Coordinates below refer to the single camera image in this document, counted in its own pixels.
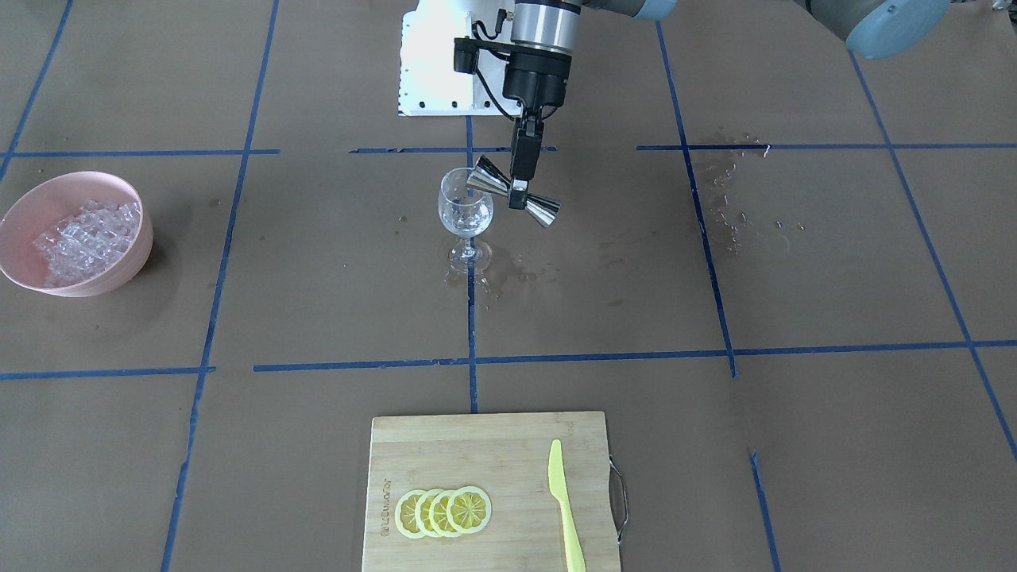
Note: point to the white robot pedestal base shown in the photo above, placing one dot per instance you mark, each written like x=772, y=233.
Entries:
x=429, y=86

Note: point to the clear wine glass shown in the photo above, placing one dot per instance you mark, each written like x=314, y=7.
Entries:
x=466, y=214

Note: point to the bamboo cutting board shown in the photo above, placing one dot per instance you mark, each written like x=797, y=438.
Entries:
x=506, y=455

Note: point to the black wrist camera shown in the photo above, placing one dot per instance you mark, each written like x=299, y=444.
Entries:
x=469, y=54

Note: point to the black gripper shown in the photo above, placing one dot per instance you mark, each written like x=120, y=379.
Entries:
x=537, y=82

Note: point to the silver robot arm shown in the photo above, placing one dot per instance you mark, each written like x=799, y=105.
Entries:
x=540, y=51

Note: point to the yellow plastic knife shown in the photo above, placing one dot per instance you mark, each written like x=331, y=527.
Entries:
x=557, y=486

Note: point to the pink bowl of ice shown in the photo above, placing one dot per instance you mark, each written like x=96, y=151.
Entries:
x=80, y=234

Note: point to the yellow lemon slice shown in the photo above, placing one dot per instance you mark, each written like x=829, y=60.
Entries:
x=406, y=520
x=469, y=510
x=438, y=515
x=422, y=511

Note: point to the steel double jigger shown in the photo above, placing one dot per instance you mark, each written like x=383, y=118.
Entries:
x=486, y=177

